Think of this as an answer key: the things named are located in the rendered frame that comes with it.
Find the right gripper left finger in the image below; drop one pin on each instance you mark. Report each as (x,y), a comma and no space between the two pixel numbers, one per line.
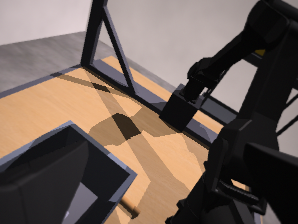
(40,191)

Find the wooden peg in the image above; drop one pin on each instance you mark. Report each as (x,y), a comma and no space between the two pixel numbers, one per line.
(130,206)

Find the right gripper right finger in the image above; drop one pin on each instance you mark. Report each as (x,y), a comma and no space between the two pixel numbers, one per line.
(276,175)

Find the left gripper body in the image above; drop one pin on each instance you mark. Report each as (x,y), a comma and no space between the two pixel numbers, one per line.
(184,215)

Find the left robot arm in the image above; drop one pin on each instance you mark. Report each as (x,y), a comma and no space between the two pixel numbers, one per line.
(277,22)

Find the white flat plate with hole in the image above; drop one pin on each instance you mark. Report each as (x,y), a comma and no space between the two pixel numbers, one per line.
(82,203)

